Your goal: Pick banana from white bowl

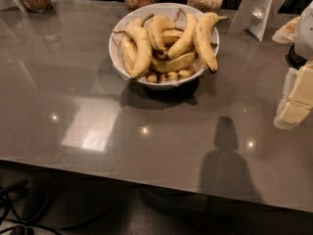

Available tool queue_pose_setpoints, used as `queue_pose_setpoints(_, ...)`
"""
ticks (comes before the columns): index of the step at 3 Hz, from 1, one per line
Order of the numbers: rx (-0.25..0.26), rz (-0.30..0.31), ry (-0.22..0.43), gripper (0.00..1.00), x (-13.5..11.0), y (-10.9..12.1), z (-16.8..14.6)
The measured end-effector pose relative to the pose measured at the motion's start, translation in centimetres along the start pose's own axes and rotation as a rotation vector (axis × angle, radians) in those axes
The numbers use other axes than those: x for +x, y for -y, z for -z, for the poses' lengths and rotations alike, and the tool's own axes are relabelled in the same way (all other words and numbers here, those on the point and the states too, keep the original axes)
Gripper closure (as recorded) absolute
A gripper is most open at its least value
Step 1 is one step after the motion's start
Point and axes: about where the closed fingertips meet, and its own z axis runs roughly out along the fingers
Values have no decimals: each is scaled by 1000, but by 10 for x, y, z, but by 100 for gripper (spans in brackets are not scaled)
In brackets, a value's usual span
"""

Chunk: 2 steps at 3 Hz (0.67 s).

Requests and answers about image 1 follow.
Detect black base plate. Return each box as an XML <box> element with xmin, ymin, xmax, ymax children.
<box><xmin>286</xmin><ymin>45</ymin><xmax>307</xmax><ymax>70</ymax></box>

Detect short middle yellow banana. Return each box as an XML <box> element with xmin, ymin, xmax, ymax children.
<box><xmin>161</xmin><ymin>29</ymin><xmax>183</xmax><ymax>46</ymax></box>

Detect bagged bread at right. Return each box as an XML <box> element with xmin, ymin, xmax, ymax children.
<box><xmin>272</xmin><ymin>17</ymin><xmax>300</xmax><ymax>44</ymax></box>

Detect black cables under table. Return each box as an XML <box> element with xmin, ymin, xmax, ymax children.
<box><xmin>0</xmin><ymin>179</ymin><xmax>63</xmax><ymax>235</ymax></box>

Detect white object top left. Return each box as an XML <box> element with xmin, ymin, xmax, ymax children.
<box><xmin>0</xmin><ymin>0</ymin><xmax>27</xmax><ymax>13</ymax></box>

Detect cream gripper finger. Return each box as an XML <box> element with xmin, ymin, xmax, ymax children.
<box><xmin>273</xmin><ymin>63</ymin><xmax>313</xmax><ymax>130</ymax></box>

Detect white angular stand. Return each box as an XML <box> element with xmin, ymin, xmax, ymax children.
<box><xmin>229</xmin><ymin>0</ymin><xmax>286</xmax><ymax>41</ymax></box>

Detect white ceramic bowl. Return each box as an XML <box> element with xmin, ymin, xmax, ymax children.
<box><xmin>109</xmin><ymin>3</ymin><xmax>205</xmax><ymax>90</ymax></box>

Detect upper middle curved banana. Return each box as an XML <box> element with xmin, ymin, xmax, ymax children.
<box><xmin>148</xmin><ymin>15</ymin><xmax>175</xmax><ymax>54</ymax></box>

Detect far left inner banana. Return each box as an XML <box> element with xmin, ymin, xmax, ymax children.
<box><xmin>120</xmin><ymin>34</ymin><xmax>137</xmax><ymax>76</ymax></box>

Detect long left yellow banana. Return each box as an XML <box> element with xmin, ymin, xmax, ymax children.
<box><xmin>112</xmin><ymin>23</ymin><xmax>153</xmax><ymax>79</ymax></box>

